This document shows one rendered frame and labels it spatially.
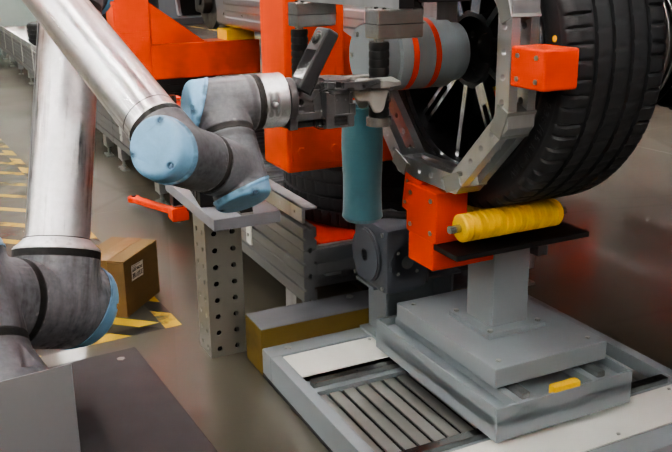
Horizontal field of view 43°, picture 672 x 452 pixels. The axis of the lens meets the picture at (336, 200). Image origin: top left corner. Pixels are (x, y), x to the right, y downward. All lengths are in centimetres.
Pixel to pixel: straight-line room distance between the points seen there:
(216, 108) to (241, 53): 276
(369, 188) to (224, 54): 233
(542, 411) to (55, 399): 99
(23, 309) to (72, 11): 47
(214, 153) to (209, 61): 283
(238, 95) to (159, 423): 55
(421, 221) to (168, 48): 237
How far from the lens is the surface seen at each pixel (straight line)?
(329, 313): 226
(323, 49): 141
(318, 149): 212
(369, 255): 210
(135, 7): 392
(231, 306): 230
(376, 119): 147
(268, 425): 202
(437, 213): 174
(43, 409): 131
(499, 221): 173
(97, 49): 133
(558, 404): 186
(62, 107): 156
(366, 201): 181
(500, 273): 190
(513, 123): 154
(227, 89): 134
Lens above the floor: 103
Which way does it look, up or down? 16 degrees down
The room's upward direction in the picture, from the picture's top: 1 degrees counter-clockwise
